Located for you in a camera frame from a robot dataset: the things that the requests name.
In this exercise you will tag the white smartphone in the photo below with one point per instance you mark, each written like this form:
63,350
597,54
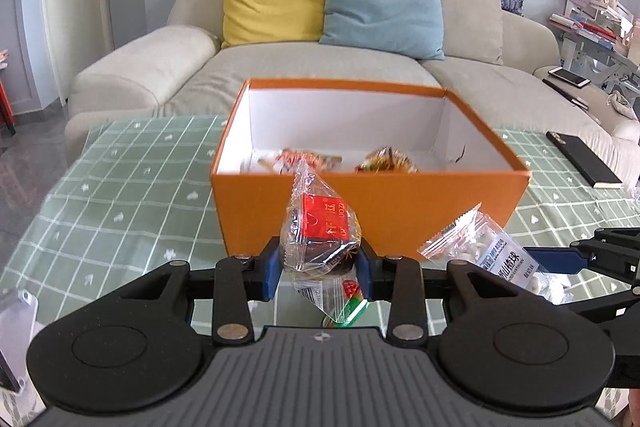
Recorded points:
569,77

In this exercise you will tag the brown dried snack packet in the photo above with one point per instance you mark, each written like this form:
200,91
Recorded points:
387,161

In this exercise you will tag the orange cardboard box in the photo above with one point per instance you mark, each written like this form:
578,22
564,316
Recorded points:
400,202

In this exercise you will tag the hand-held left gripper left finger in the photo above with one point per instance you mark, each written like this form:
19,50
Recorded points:
271,274

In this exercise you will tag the white crumpled cloth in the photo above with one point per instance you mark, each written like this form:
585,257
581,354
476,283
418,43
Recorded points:
620,104

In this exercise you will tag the silver tablet stand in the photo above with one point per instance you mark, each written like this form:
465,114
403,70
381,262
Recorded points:
17,322

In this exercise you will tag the beige sofa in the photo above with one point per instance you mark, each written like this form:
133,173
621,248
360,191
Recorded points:
150,67

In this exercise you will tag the green checkered tablecloth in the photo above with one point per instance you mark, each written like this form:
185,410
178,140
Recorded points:
125,187

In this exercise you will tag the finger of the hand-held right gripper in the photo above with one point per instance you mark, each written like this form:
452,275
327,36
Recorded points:
555,257
610,304

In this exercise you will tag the clear packet dark snack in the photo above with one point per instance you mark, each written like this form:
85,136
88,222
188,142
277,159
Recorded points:
320,217

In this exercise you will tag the green printed clear packet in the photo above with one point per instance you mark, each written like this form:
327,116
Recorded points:
350,304

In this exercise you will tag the black notebook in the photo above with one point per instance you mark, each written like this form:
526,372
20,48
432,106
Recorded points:
582,157

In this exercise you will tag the cluttered side shelf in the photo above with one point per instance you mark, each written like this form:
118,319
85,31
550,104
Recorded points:
595,42

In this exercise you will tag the fries snack bag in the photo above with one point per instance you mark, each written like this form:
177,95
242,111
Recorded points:
300,158

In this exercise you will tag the clear packet of white balls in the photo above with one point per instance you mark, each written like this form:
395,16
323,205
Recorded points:
480,247

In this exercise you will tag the red stool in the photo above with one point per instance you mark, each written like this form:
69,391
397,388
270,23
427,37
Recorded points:
4,97

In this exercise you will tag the blue cushion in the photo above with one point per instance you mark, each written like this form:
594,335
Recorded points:
380,2

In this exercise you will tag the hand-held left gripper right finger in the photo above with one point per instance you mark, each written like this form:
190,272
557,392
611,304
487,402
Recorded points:
364,274

